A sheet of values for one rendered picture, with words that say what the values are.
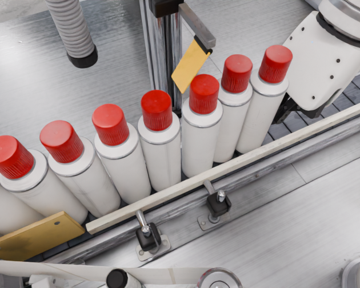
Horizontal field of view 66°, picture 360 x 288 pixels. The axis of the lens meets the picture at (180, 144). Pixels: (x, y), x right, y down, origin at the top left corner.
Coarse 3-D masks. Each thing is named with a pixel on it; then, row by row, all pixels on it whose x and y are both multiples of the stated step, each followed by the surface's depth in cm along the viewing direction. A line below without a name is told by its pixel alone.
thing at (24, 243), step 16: (32, 224) 33; (48, 224) 34; (64, 224) 35; (0, 240) 32; (16, 240) 33; (32, 240) 35; (48, 240) 37; (64, 240) 40; (0, 256) 35; (16, 256) 37; (32, 256) 39
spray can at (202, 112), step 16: (192, 80) 31; (208, 80) 31; (192, 96) 31; (208, 96) 30; (192, 112) 33; (208, 112) 32; (192, 128) 34; (208, 128) 34; (192, 144) 37; (208, 144) 37; (192, 160) 41; (208, 160) 41; (192, 176) 45
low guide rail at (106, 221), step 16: (352, 112) 50; (304, 128) 48; (320, 128) 48; (272, 144) 46; (288, 144) 48; (240, 160) 45; (208, 176) 43; (160, 192) 42; (176, 192) 42; (128, 208) 41; (144, 208) 42; (96, 224) 40; (112, 224) 41
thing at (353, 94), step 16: (352, 80) 58; (352, 96) 56; (336, 112) 54; (272, 128) 52; (288, 128) 52; (256, 160) 49; (224, 176) 47; (192, 192) 48; (80, 240) 42; (48, 256) 41
